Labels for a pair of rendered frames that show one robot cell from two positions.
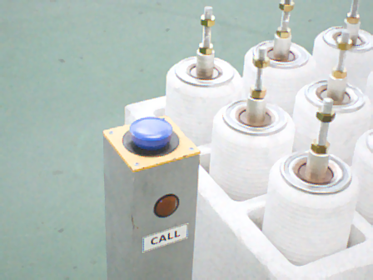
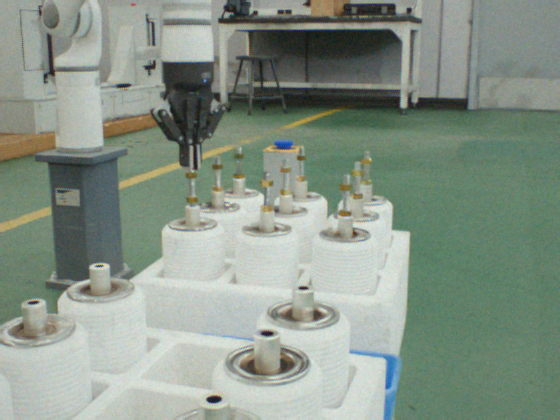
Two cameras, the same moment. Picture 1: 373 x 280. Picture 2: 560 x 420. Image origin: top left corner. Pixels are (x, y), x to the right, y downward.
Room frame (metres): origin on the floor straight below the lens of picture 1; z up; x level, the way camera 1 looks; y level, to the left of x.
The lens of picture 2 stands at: (1.56, -0.97, 0.52)
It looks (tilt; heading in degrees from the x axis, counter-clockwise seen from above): 13 degrees down; 135
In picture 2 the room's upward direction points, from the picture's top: straight up
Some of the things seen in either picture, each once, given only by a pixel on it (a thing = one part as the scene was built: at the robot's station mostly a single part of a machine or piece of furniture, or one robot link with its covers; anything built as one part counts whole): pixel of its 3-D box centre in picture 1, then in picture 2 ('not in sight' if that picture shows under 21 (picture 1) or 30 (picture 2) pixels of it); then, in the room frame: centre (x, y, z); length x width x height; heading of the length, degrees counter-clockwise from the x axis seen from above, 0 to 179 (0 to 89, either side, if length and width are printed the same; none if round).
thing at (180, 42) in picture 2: not in sight; (179, 39); (0.73, -0.34, 0.53); 0.11 x 0.09 x 0.06; 1
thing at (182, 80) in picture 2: not in sight; (188, 89); (0.75, -0.34, 0.46); 0.08 x 0.08 x 0.09
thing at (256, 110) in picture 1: (256, 107); (301, 190); (0.73, -0.07, 0.26); 0.02 x 0.02 x 0.03
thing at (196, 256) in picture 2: not in sight; (194, 281); (0.75, -0.34, 0.16); 0.10 x 0.10 x 0.18
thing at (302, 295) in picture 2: not in sight; (303, 303); (1.12, -0.48, 0.26); 0.02 x 0.02 x 0.03
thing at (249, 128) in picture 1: (255, 117); (300, 197); (0.73, -0.07, 0.25); 0.08 x 0.08 x 0.01
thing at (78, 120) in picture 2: not in sight; (79, 111); (0.22, -0.22, 0.39); 0.09 x 0.09 x 0.17; 26
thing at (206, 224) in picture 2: not in sight; (192, 225); (0.75, -0.34, 0.25); 0.08 x 0.08 x 0.01
